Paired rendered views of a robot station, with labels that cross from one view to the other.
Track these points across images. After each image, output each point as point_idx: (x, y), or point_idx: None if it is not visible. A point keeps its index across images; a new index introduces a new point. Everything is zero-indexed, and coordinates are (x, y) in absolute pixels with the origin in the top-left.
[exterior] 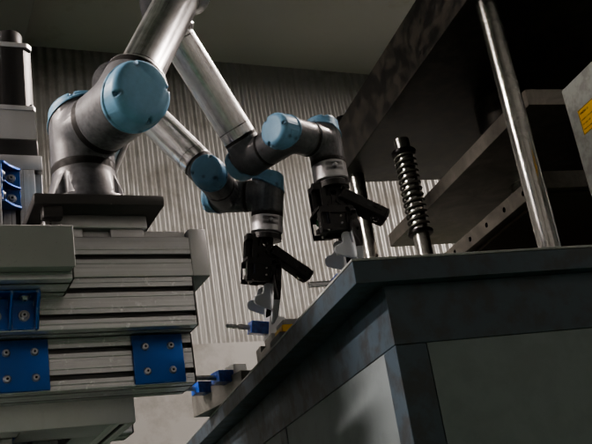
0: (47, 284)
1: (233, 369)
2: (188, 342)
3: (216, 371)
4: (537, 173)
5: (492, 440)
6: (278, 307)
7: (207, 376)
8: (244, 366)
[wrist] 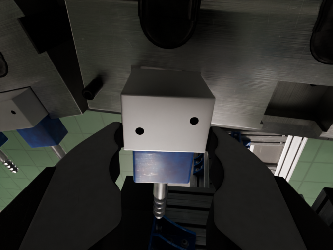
0: None
1: (41, 119)
2: None
3: (50, 146)
4: None
5: None
6: (250, 152)
7: (62, 153)
8: (19, 100)
